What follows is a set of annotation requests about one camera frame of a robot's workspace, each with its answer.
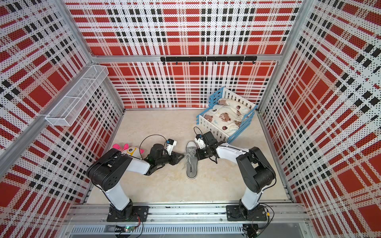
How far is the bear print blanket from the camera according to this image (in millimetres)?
1000

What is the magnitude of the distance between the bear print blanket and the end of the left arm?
38cm

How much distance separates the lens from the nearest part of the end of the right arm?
0.70 metres

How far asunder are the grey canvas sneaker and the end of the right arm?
0.08 ft

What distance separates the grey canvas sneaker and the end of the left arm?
8cm

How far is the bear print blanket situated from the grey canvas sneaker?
233mm

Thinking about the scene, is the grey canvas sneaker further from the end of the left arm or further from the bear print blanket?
the bear print blanket

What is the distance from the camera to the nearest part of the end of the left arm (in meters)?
0.76

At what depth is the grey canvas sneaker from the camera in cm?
84

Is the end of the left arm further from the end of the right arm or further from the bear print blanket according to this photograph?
the bear print blanket
